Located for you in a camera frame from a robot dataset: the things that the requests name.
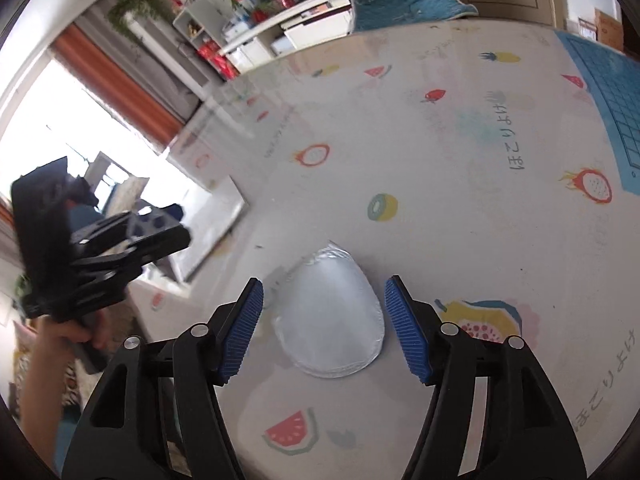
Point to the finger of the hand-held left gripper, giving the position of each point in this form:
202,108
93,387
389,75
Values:
160,245
150,221

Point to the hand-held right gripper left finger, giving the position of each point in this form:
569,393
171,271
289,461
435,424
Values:
242,330

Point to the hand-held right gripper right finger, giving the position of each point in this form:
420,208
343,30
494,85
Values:
407,330

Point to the silver foil pouch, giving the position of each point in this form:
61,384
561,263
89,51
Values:
330,320

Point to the person's left forearm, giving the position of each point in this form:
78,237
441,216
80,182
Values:
42,385

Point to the person's left hand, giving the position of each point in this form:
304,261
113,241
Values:
62,335

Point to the white flat panel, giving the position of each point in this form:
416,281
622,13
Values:
210,225

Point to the orange curtain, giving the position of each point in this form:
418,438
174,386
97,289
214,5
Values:
120,90

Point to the fruit-printed tablecloth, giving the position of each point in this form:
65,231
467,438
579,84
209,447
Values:
425,185

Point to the white tower air conditioner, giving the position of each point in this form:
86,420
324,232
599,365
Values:
170,70

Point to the red gift boxes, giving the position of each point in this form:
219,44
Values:
217,62

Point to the grey curtain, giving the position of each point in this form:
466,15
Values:
105,25

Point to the white open shelf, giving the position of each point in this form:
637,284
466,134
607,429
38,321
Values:
197,20

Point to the hanging green plant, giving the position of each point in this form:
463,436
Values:
137,5

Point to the white TV cabinet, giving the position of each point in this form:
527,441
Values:
305,25

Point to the blue grid mat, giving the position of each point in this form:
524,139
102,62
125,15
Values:
615,110

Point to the blue quilted cushion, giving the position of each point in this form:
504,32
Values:
405,7

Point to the cardboard box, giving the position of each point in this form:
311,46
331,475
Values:
610,30

